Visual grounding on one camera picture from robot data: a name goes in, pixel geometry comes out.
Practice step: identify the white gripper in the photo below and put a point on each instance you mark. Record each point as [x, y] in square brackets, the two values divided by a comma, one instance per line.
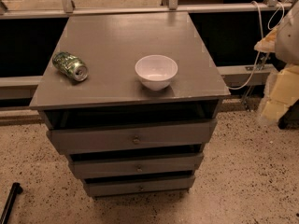
[289, 37]

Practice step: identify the grey top drawer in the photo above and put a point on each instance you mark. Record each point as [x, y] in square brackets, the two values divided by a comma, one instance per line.
[89, 140]

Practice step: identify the grey drawer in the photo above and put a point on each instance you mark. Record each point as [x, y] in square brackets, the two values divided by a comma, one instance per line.
[140, 186]
[89, 140]
[141, 166]

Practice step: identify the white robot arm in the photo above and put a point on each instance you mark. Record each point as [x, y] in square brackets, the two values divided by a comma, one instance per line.
[283, 41]

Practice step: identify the grey middle drawer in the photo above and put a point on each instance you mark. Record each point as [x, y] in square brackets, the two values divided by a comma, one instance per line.
[141, 166]

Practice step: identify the grey drawer cabinet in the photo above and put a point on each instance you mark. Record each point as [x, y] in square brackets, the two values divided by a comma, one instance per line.
[112, 96]

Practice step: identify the grey bottom drawer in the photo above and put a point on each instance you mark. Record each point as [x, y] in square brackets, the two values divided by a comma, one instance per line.
[140, 186]

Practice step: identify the grey side beam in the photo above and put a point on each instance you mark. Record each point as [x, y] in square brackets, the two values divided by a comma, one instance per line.
[236, 76]

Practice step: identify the white plastic bowl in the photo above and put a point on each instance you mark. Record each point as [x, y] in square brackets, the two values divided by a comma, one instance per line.
[156, 72]

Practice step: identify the green soda can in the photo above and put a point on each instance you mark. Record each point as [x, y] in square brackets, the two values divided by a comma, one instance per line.
[70, 65]

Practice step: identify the black bar on floor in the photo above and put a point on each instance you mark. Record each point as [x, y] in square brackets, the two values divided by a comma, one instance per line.
[15, 190]

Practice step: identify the metal railing frame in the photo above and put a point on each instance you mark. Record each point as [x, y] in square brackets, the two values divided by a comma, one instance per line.
[140, 3]

